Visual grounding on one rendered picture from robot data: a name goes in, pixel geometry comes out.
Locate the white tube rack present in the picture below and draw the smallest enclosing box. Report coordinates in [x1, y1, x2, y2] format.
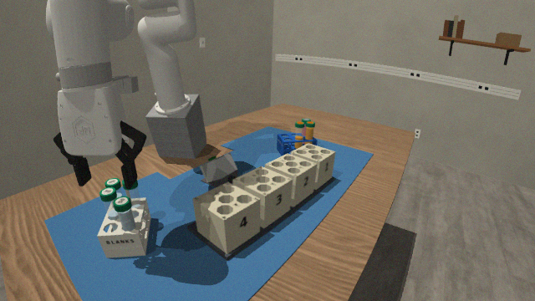
[97, 197, 151, 258]

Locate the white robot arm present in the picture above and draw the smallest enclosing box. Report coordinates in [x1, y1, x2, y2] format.
[46, 0, 196, 115]

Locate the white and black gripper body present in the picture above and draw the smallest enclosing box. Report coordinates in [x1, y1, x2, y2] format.
[58, 80, 129, 156]

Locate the beige bucket adapter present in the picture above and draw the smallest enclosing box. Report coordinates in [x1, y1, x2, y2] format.
[232, 166, 293, 228]
[193, 182, 261, 254]
[265, 154, 317, 207]
[290, 143, 336, 190]

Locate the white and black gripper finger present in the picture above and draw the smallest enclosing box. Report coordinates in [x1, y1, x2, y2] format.
[53, 132, 92, 186]
[115, 121, 146, 189]

